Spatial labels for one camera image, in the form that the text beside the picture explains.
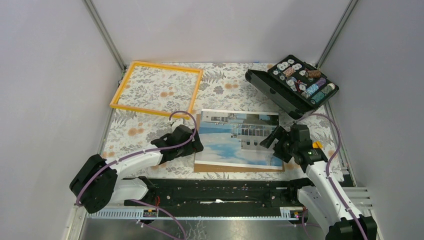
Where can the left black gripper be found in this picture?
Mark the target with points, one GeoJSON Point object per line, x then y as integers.
{"type": "Point", "coordinates": [193, 147]}

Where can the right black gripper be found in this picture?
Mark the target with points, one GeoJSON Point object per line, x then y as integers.
{"type": "Point", "coordinates": [281, 134]}

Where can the brown cardboard backing board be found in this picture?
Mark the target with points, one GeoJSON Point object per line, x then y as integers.
{"type": "Point", "coordinates": [205, 169]}

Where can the sky building photo print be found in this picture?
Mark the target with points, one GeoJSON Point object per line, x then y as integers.
{"type": "Point", "coordinates": [232, 142]}

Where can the orange picture frame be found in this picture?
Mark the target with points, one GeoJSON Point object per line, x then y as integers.
{"type": "Point", "coordinates": [195, 92]}

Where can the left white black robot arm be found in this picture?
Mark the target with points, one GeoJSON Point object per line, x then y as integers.
{"type": "Point", "coordinates": [102, 181]}

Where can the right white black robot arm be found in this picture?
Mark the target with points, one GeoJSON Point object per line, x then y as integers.
{"type": "Point", "coordinates": [331, 195]}

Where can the blue yellow toy car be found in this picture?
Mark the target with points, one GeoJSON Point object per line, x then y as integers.
{"type": "Point", "coordinates": [317, 145]}

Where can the teal poker chip stack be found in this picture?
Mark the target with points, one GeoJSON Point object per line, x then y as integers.
{"type": "Point", "coordinates": [317, 98]}

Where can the black poker chip case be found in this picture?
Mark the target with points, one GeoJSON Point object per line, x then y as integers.
{"type": "Point", "coordinates": [286, 85]}

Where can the purple poker chip stack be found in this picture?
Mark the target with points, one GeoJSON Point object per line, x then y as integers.
{"type": "Point", "coordinates": [319, 83]}

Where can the brown poker chip stack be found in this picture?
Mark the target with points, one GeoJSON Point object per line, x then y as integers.
{"type": "Point", "coordinates": [313, 74]}

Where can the floral patterned table mat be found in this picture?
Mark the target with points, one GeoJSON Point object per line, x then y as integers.
{"type": "Point", "coordinates": [223, 87]}

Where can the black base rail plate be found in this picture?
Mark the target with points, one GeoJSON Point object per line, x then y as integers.
{"type": "Point", "coordinates": [228, 198]}

